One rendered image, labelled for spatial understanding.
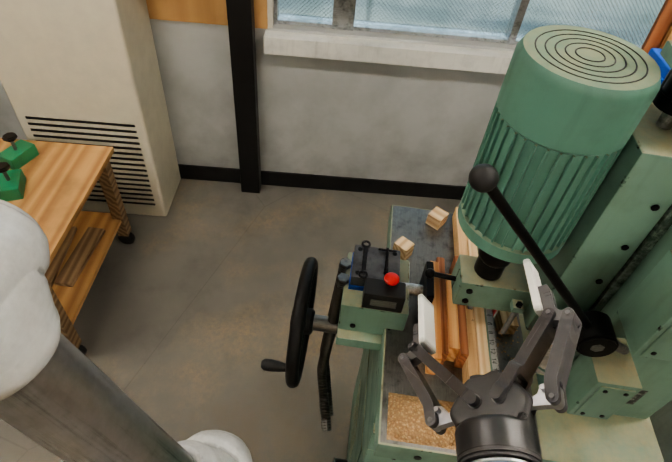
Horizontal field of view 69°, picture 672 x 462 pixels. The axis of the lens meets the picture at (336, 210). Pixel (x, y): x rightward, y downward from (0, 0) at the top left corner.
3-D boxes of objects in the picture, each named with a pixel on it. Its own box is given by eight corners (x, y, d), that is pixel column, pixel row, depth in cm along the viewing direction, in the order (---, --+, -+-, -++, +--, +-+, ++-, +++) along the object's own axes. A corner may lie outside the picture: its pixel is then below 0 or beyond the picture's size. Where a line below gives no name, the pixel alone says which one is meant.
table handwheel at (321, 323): (301, 298, 131) (303, 229, 110) (375, 309, 131) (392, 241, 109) (279, 406, 112) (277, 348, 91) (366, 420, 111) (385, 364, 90)
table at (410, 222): (353, 214, 132) (355, 198, 127) (466, 230, 131) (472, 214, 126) (320, 449, 89) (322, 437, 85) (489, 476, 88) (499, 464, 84)
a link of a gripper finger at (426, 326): (436, 353, 59) (430, 355, 59) (433, 305, 64) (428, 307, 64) (424, 341, 57) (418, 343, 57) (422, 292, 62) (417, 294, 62)
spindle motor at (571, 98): (454, 183, 89) (510, 15, 67) (551, 197, 89) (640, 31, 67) (459, 258, 77) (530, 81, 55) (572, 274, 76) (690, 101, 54)
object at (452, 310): (440, 287, 109) (445, 273, 106) (449, 288, 109) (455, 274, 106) (443, 360, 97) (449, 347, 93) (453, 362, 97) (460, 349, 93)
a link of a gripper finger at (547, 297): (546, 326, 50) (577, 318, 48) (536, 286, 53) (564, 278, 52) (552, 333, 51) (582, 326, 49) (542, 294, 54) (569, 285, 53)
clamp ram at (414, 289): (391, 282, 108) (397, 256, 102) (424, 287, 108) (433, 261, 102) (389, 317, 102) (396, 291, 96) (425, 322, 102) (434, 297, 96)
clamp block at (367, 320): (344, 274, 113) (348, 249, 107) (403, 283, 113) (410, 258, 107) (337, 330, 103) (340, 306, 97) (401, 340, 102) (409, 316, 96)
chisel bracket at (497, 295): (448, 279, 100) (458, 253, 94) (517, 289, 100) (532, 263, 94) (449, 310, 95) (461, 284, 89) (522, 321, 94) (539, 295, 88)
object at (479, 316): (459, 213, 126) (464, 199, 123) (467, 214, 126) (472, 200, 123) (479, 459, 84) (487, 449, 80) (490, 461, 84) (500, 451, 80)
